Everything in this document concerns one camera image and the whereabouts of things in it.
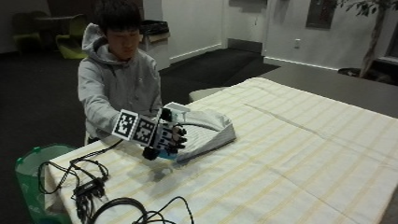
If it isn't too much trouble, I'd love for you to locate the grey white cloth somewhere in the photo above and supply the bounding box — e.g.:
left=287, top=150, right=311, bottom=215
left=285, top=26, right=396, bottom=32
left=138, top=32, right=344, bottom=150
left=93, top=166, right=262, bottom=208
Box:
left=175, top=108, right=237, bottom=163

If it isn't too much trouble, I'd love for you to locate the small blue object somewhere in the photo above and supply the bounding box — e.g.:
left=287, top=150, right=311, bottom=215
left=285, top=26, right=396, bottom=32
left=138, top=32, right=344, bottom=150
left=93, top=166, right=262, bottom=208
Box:
left=159, top=149, right=179, bottom=161

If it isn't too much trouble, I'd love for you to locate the white cube with black markers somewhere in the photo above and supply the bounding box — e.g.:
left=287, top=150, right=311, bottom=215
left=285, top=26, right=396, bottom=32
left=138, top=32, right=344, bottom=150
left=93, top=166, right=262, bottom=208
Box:
left=110, top=108, right=161, bottom=147

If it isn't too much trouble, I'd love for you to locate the white chair seat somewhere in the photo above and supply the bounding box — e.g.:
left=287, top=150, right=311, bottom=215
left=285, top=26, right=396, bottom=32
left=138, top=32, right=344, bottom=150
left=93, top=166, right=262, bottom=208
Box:
left=187, top=86, right=230, bottom=103

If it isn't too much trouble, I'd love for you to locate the cream striped tablecloth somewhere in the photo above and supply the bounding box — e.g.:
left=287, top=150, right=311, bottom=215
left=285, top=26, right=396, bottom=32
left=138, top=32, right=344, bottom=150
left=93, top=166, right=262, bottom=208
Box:
left=42, top=77, right=398, bottom=224

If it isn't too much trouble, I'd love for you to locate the person in grey hoodie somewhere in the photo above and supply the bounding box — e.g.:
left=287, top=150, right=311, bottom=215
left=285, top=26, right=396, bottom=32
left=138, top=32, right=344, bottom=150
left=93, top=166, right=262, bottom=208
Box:
left=77, top=0, right=163, bottom=145

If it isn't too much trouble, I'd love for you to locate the green bag with white lining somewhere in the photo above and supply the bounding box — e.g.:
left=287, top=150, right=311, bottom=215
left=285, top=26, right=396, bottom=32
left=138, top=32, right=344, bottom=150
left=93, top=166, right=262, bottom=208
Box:
left=13, top=143, right=77, bottom=224

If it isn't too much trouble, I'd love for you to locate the lime green chair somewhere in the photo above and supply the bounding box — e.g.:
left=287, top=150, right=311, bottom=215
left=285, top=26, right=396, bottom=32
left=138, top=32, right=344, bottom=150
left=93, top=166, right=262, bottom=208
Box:
left=10, top=11, right=42, bottom=52
left=54, top=13, right=89, bottom=60

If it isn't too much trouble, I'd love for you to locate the dark round table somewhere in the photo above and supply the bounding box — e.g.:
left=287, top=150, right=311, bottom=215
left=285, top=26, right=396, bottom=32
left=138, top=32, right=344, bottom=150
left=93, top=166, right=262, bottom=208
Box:
left=33, top=15, right=78, bottom=48

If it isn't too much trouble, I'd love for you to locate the potted indoor tree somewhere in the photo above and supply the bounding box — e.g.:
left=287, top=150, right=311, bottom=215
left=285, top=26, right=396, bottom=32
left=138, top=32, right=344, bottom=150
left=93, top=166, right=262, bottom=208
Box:
left=335, top=0, right=398, bottom=85

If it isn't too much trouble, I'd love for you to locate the white plastic glove mount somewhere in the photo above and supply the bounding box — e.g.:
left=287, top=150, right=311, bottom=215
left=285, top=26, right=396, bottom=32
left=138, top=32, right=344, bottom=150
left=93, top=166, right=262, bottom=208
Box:
left=162, top=102, right=193, bottom=123

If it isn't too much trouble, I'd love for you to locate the thin black curled cable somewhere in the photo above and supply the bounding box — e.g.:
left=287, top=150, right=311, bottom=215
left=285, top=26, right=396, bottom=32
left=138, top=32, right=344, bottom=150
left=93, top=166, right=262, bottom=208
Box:
left=130, top=195, right=197, bottom=224

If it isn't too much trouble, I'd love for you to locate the thin black glove cable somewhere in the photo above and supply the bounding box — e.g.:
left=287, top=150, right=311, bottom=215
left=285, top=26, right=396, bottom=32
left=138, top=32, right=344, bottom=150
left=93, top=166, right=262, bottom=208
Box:
left=68, top=138, right=124, bottom=175

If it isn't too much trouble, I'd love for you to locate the thick black looped cable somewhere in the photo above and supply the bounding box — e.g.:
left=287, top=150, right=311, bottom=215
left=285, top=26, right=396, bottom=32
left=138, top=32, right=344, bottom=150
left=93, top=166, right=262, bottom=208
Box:
left=86, top=197, right=149, bottom=224

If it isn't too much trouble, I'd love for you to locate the black cable hub box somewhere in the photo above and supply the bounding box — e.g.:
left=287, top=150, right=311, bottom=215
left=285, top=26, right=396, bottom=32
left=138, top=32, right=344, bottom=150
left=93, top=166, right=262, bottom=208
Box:
left=72, top=178, right=105, bottom=199

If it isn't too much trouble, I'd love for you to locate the dark wall panel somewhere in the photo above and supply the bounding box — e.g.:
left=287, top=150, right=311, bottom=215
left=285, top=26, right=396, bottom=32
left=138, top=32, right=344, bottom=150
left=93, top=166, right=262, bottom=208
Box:
left=305, top=0, right=338, bottom=30

